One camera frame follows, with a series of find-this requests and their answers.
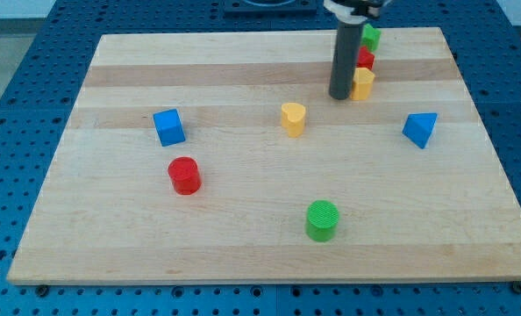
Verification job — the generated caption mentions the light wooden board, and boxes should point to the light wooden board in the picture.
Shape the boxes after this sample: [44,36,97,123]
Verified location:
[7,27,521,285]

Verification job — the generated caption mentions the red cylinder block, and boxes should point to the red cylinder block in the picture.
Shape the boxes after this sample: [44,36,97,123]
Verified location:
[168,156,202,195]

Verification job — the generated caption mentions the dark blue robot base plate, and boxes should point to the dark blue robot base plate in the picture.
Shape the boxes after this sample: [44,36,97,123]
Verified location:
[223,0,318,17]

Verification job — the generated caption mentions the yellow heart block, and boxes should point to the yellow heart block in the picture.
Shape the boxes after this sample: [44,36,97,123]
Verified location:
[281,103,307,138]

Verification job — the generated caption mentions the blue cube block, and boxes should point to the blue cube block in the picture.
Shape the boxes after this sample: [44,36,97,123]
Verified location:
[153,109,186,147]

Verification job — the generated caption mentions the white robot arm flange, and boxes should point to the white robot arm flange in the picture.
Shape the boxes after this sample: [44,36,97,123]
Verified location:
[323,0,392,25]

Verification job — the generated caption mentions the green cylinder block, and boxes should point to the green cylinder block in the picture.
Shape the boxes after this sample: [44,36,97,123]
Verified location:
[305,200,339,242]

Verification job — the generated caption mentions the green star block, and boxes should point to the green star block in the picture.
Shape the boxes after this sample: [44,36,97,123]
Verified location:
[361,24,382,53]

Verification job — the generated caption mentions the blue triangle block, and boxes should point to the blue triangle block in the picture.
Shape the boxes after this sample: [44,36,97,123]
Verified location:
[402,112,438,149]

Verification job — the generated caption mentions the red star block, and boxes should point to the red star block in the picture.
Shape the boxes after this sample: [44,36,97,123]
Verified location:
[356,46,375,70]

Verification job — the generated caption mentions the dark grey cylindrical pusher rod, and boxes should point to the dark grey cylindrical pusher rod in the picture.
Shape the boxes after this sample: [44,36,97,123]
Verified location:
[328,21,363,100]

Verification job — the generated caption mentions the yellow hexagon block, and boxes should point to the yellow hexagon block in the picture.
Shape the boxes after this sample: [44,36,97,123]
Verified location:
[350,68,375,101]

